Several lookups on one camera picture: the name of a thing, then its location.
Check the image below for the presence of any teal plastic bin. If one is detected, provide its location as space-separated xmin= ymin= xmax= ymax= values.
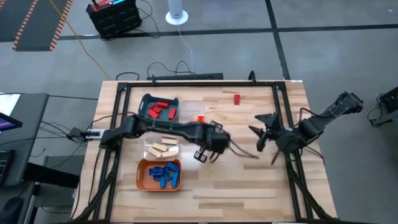
xmin=137 ymin=93 xmax=180 ymax=123

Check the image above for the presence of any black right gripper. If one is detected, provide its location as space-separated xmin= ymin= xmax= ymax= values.
xmin=248 ymin=123 xmax=292 ymax=152

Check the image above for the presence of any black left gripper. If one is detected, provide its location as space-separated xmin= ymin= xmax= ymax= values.
xmin=193 ymin=121 xmax=233 ymax=164

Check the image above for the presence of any dark monitor screen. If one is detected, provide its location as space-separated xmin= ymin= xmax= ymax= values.
xmin=0 ymin=111 xmax=24 ymax=132

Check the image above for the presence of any white pedestal cylinder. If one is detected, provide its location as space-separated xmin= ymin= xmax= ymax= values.
xmin=165 ymin=0 xmax=189 ymax=26

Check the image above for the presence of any orange plastic bin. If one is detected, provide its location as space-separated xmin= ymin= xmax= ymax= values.
xmin=136 ymin=159 xmax=183 ymax=192

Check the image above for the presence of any white floor cable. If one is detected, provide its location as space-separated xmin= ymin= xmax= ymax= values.
xmin=176 ymin=24 xmax=195 ymax=74

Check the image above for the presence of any black silver power adapter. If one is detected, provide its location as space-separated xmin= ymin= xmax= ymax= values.
xmin=67 ymin=126 xmax=105 ymax=141

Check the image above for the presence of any hazard striped floor mat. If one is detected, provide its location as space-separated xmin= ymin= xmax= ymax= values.
xmin=0 ymin=0 xmax=75 ymax=52

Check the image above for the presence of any printed wooden block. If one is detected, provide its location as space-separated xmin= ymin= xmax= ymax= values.
xmin=151 ymin=142 xmax=169 ymax=152

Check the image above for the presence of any grey desk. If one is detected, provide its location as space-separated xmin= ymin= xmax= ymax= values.
xmin=0 ymin=92 xmax=50 ymax=187

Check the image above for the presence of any yellow floor cable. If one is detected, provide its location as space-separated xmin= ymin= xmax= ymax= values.
xmin=49 ymin=0 xmax=111 ymax=81

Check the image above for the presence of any black floor device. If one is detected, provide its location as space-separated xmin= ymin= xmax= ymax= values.
xmin=368 ymin=86 xmax=398 ymax=127

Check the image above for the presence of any black equipment crate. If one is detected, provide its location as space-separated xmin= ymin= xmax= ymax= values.
xmin=86 ymin=0 xmax=144 ymax=40

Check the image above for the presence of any black metal table frame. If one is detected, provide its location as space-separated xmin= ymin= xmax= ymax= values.
xmin=73 ymin=70 xmax=338 ymax=224

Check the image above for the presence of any white paper sheet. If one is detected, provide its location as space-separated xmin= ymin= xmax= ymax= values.
xmin=0 ymin=93 xmax=21 ymax=116

